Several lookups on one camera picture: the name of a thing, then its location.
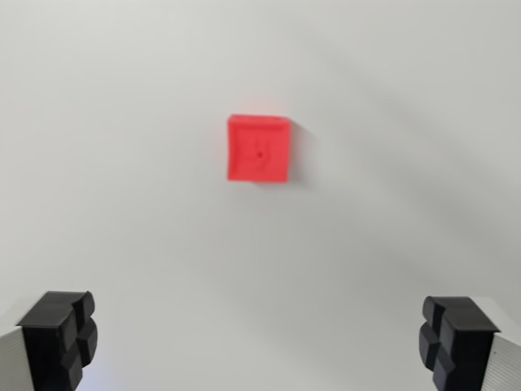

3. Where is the black padded gripper right finger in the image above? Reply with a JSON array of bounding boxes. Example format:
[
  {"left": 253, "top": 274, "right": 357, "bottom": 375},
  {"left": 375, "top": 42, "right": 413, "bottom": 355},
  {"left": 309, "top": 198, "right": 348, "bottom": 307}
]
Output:
[{"left": 418, "top": 295, "right": 521, "bottom": 391}]

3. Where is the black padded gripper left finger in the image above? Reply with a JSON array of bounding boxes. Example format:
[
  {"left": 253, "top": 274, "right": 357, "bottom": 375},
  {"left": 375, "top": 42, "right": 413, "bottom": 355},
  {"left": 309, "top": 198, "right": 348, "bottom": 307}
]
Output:
[{"left": 0, "top": 290, "right": 99, "bottom": 391}]

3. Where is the red studded cube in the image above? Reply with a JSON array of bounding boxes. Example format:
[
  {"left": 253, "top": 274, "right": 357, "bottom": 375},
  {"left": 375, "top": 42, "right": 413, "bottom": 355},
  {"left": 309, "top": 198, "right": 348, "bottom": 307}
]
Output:
[{"left": 225, "top": 113, "right": 291, "bottom": 184}]

